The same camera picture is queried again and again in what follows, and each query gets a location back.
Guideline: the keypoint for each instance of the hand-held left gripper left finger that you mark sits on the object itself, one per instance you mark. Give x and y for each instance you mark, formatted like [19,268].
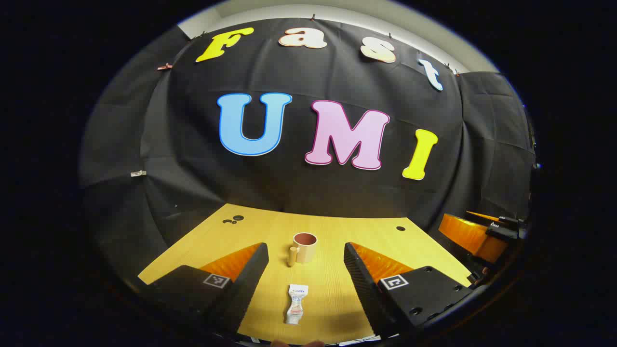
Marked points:
[250,279]

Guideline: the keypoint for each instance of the white cloth clip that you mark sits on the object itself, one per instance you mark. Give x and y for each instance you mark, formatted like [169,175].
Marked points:
[138,173]

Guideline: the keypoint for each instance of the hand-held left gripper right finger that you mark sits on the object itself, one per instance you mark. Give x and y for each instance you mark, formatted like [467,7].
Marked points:
[361,279]

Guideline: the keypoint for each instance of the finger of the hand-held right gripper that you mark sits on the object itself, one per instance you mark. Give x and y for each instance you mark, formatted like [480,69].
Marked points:
[470,237]
[482,216]

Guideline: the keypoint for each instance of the red cloth clip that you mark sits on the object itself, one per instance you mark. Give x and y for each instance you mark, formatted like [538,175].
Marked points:
[165,66]

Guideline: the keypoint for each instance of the white toothpaste tube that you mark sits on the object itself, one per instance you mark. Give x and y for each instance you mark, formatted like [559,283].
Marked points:
[296,303]

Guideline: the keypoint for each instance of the wooden desktop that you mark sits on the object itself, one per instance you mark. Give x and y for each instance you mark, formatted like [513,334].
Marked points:
[270,226]

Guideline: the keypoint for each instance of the beige cup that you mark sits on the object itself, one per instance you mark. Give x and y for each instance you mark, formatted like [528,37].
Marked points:
[305,250]

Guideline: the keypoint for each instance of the black backdrop cloth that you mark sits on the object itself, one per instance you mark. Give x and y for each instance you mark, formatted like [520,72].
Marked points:
[289,188]

